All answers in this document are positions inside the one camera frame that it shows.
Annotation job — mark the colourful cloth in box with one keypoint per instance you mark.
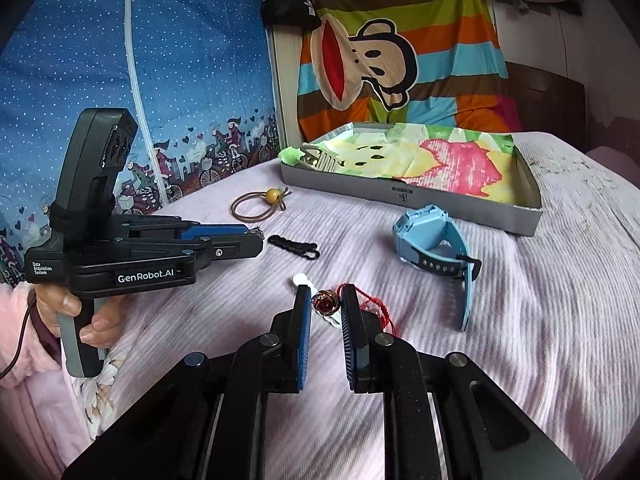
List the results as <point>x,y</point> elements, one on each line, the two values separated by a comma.
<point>440,165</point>

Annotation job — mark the light blue smartwatch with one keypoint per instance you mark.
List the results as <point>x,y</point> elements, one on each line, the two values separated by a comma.
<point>415,235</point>

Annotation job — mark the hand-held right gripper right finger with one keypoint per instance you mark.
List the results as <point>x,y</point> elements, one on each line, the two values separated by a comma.
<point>349,340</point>

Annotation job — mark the blue dotted printed curtain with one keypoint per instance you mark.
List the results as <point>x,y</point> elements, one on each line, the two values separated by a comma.
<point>125,60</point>

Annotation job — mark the pink pillow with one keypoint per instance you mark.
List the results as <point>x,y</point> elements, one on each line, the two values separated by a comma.
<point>612,165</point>

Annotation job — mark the striped monkey print cloth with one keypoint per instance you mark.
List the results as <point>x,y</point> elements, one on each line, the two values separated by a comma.
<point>380,55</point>

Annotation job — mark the dark wooden headboard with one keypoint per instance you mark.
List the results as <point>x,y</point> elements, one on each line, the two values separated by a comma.
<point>545,100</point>

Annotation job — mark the floral bed sheet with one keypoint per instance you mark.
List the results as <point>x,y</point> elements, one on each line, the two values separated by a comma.
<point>102,390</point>

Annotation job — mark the small white plastic piece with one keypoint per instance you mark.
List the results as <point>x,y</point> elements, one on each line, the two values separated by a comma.
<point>300,279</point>

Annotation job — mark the person's left hand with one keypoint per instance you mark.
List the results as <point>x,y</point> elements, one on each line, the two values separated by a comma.
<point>102,327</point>

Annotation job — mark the grey cardboard box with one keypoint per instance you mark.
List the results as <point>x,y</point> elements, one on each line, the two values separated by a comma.
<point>400,195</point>

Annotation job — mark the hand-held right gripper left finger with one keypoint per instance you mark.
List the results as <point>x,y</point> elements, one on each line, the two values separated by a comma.
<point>302,340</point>

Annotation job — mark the black hair clip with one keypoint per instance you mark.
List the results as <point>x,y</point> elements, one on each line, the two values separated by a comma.
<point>292,246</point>

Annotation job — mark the beige hair claw clip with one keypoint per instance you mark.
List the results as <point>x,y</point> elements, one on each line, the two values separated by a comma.
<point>320,160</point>

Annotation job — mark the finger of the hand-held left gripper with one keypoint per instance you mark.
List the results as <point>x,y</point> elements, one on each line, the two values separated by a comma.
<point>220,230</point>
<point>235,250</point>

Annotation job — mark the person's left forearm pink sleeve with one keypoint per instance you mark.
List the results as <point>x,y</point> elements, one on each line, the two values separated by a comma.
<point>25,340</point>

